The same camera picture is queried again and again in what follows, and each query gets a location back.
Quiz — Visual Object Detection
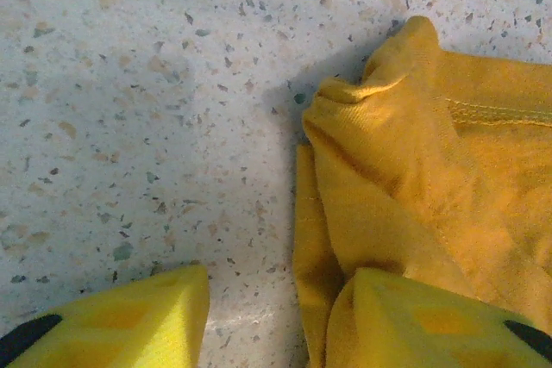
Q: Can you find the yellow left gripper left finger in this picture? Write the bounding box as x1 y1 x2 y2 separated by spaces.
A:
0 264 211 368

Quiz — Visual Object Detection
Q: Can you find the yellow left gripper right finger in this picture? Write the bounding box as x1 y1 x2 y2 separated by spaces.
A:
325 267 552 368

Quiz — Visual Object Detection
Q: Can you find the mustard yellow t-shirt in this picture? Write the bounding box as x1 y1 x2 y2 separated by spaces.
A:
292 15 552 368

